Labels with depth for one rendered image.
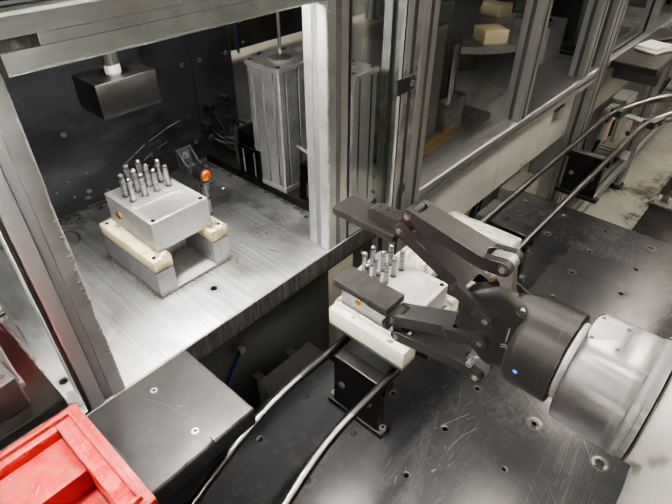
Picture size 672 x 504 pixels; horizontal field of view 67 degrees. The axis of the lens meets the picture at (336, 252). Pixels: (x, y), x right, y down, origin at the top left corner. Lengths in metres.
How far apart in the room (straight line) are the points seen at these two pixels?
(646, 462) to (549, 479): 0.51
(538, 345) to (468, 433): 0.53
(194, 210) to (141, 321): 0.17
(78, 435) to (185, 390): 0.13
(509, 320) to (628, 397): 0.10
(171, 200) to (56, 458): 0.37
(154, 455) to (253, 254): 0.36
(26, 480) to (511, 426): 0.69
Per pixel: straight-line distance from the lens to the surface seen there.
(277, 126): 0.92
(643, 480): 0.41
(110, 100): 0.74
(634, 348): 0.40
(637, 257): 1.40
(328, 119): 0.73
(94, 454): 0.59
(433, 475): 0.86
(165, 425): 0.65
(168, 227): 0.76
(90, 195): 1.06
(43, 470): 0.62
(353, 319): 0.77
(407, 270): 0.79
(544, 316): 0.41
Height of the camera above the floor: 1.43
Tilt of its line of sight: 38 degrees down
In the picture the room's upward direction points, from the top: straight up
